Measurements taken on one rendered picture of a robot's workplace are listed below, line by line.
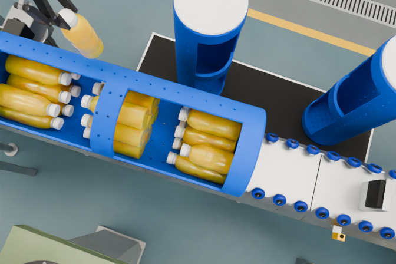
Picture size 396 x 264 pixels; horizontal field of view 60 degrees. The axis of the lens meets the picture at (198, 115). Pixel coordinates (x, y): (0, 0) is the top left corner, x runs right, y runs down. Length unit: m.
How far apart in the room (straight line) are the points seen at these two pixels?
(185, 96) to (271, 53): 1.52
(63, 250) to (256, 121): 0.68
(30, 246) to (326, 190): 0.97
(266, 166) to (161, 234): 1.06
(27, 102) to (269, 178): 0.84
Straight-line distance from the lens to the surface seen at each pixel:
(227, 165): 1.04
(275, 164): 1.28
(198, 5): 1.33
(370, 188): 1.28
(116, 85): 1.01
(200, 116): 1.04
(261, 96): 2.16
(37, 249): 1.17
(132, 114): 1.02
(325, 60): 2.55
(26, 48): 1.15
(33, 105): 1.16
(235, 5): 1.34
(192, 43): 1.36
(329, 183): 1.33
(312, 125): 2.19
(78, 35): 0.91
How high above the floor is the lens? 2.15
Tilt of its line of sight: 75 degrees down
